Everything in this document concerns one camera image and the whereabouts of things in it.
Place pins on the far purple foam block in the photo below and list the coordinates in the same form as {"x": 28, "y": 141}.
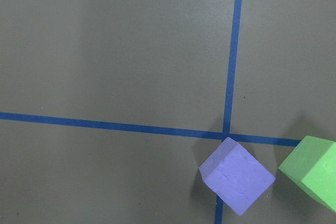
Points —
{"x": 235, "y": 175}

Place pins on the green foam block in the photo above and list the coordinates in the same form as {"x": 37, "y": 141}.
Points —
{"x": 311, "y": 166}

